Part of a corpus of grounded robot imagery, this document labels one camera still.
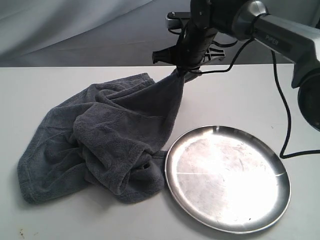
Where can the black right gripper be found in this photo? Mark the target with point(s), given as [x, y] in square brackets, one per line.
[207, 18]

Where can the grey-blue fleece towel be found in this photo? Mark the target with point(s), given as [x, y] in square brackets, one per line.
[110, 134]

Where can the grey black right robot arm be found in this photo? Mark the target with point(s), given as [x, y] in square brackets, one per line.
[250, 20]

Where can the round stainless steel plate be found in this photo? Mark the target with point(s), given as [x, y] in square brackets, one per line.
[227, 179]

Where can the grey backdrop cloth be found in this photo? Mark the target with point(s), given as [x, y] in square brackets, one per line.
[84, 33]

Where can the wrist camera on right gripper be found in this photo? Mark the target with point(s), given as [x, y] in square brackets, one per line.
[176, 21]

